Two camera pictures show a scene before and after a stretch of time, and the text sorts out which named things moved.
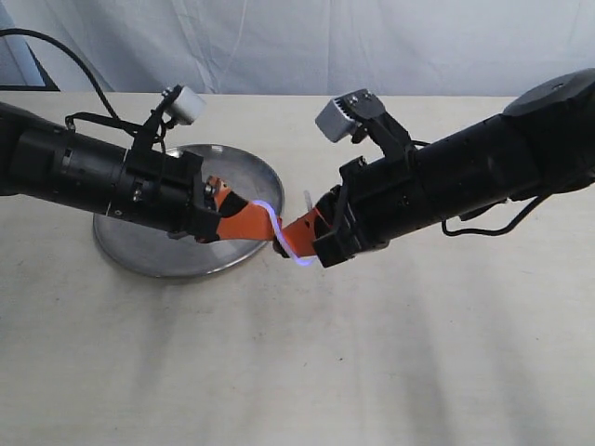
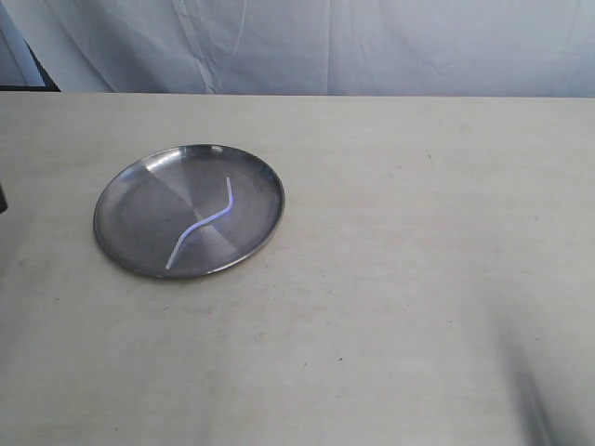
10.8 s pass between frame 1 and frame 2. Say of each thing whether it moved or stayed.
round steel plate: stayed
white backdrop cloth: stayed
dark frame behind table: stayed
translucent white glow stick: moved
